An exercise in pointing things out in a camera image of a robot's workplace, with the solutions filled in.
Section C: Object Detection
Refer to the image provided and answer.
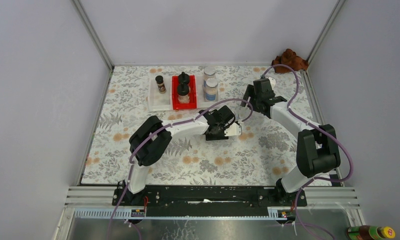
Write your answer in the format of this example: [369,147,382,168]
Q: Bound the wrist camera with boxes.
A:
[224,121,244,137]
[267,76,276,89]

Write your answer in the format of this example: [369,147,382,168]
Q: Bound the brown crumpled cloth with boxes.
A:
[271,48,309,71]

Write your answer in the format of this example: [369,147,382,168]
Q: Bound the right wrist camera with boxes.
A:
[267,76,276,89]

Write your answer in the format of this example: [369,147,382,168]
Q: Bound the blue-label shaker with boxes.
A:
[204,78,218,102]
[203,65,216,82]

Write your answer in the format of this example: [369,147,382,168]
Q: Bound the black-cap jar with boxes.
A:
[178,72,190,86]
[177,83,190,104]

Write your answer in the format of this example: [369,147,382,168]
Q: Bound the purple cable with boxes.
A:
[106,98,254,240]
[260,63,355,240]

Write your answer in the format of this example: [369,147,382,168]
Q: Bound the small dark spice bottle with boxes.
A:
[155,75,166,94]

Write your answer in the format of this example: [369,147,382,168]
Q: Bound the floral table mat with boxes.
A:
[81,66,297,186]

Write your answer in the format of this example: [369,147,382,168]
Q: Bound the clear plastic bin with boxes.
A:
[196,76,219,109]
[148,76,173,112]

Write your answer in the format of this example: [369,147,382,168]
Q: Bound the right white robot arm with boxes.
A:
[241,78,341,206]

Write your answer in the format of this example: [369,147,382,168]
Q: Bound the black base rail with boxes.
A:
[112,181,307,218]

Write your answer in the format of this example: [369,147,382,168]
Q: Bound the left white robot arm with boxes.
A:
[123,105,242,206]

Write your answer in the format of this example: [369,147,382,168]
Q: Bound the green yellow-cap bottle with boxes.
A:
[346,225,396,240]

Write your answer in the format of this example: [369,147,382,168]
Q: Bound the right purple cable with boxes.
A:
[260,63,355,240]

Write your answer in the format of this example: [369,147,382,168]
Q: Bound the left clear plastic bin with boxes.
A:
[148,76,173,112]

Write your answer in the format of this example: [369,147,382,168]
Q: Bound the red plastic bin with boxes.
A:
[171,75,197,110]

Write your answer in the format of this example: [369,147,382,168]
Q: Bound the right clear plastic bin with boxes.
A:
[196,76,219,109]

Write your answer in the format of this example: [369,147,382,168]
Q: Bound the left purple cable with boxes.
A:
[106,98,254,240]

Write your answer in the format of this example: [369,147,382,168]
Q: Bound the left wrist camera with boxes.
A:
[224,121,244,137]

